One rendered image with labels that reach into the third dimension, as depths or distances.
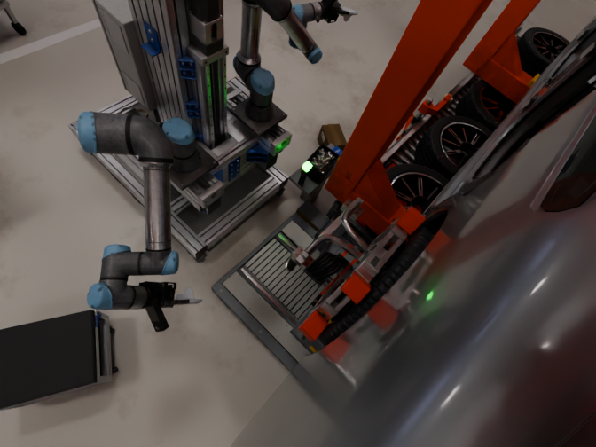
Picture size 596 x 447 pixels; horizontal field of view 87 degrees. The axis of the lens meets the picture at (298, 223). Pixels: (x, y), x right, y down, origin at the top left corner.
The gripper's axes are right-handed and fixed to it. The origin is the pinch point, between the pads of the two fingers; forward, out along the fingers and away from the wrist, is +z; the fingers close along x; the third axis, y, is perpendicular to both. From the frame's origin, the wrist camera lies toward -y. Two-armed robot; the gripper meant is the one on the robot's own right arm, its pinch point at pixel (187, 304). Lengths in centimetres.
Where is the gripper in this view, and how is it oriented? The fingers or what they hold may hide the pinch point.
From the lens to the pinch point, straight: 130.6
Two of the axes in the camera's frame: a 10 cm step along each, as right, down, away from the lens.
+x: -8.7, 2.2, 4.3
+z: 4.8, 2.2, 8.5
